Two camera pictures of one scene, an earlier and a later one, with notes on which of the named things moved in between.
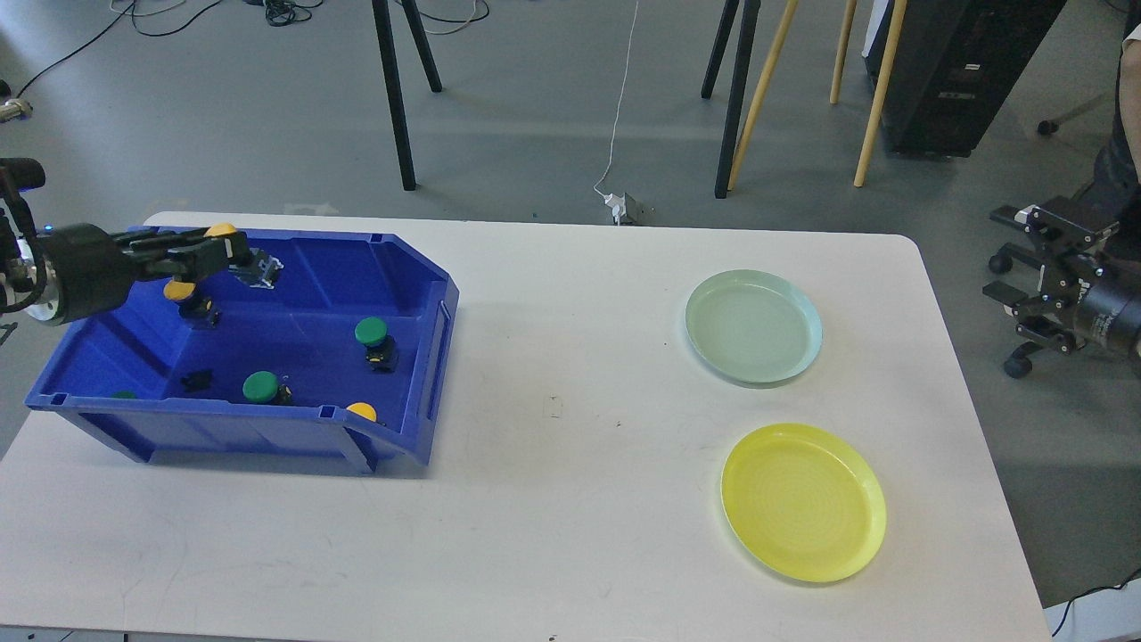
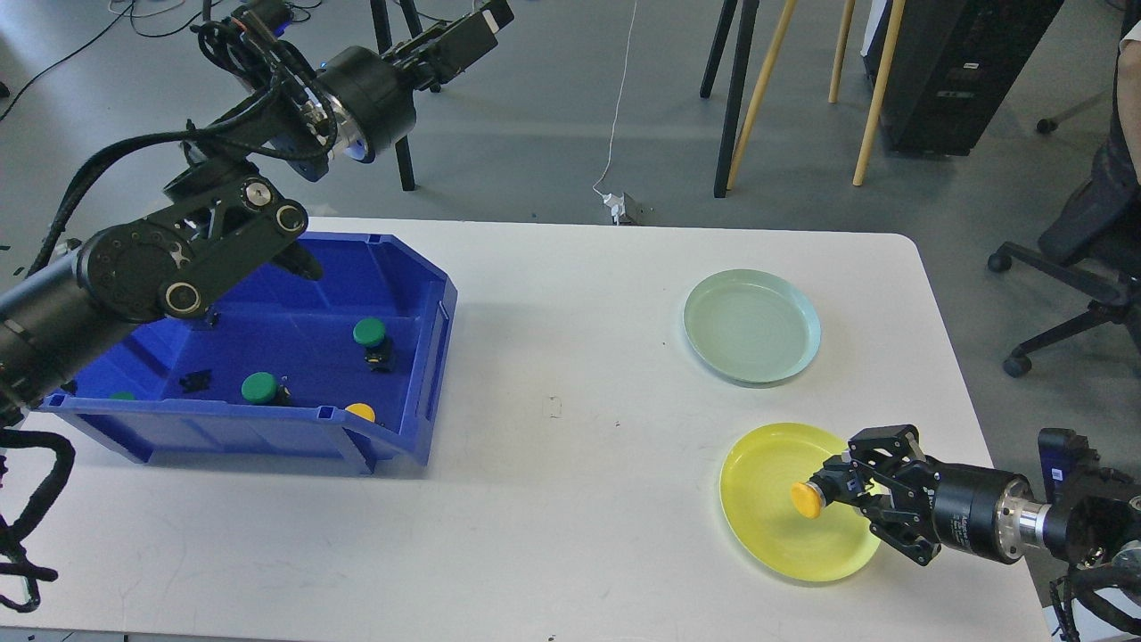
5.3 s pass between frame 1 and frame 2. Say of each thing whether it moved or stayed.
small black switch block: stayed
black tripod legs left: stayed
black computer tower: stayed
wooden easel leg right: stayed
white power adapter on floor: stayed
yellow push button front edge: stayed
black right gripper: moved
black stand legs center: stayed
